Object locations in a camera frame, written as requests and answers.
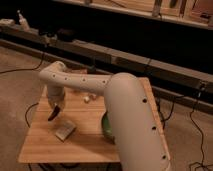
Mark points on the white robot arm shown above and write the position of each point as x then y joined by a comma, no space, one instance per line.
137,138

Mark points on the white sponge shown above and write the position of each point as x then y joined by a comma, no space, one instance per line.
64,130

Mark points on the white tube bottle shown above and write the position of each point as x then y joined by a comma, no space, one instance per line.
89,97

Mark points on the green bowl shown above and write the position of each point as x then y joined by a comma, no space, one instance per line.
106,129

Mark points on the wooden table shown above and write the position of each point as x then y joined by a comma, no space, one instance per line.
86,145

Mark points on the black device on ledge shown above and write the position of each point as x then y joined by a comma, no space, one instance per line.
66,35

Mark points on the white spray bottle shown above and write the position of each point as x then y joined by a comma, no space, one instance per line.
23,21

